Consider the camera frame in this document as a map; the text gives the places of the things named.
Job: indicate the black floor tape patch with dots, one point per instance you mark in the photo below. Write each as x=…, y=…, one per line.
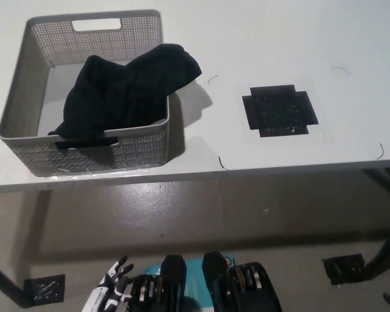
x=45, y=289
x=344, y=268

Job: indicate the black table tape patch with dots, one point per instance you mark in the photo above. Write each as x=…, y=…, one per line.
x=279, y=110

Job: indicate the white and black left hand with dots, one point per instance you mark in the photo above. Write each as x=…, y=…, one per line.
x=105, y=292

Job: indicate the black right robot body block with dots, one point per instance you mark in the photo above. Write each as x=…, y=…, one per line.
x=250, y=292

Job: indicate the black t-shirt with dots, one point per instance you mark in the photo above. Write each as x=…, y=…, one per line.
x=117, y=97

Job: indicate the black left robot body block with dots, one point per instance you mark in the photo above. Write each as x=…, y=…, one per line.
x=174, y=269

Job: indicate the black slanted table leg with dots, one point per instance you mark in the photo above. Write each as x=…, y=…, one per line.
x=388, y=256
x=3, y=279

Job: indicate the grey perforated plastic basket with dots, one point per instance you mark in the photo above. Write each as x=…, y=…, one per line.
x=143, y=152

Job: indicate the black robot body block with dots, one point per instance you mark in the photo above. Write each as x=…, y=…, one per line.
x=250, y=292
x=174, y=269

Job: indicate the clear tape strip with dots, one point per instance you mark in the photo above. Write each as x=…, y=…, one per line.
x=71, y=174

